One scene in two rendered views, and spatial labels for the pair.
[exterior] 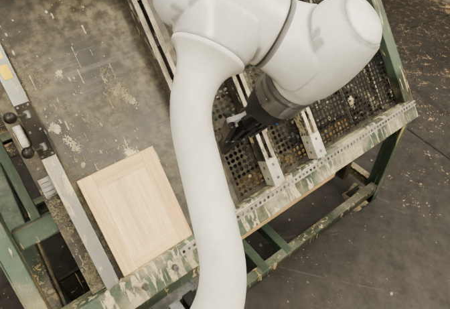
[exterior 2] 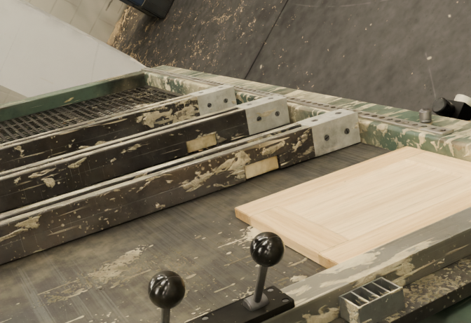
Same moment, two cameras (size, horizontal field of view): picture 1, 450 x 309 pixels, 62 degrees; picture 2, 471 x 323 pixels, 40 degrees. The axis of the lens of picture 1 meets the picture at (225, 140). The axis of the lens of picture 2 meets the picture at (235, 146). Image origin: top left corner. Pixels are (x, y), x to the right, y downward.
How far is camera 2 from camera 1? 1.21 m
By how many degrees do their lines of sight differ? 46
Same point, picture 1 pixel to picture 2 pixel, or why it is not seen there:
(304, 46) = not seen: outside the picture
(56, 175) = (333, 279)
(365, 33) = not seen: outside the picture
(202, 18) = not seen: outside the picture
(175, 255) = (454, 136)
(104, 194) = (360, 233)
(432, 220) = (315, 75)
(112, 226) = (434, 210)
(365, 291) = (440, 83)
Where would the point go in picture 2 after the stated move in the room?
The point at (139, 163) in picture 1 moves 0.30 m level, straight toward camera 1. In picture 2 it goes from (277, 211) to (383, 65)
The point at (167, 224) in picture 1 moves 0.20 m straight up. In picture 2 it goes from (398, 167) to (323, 125)
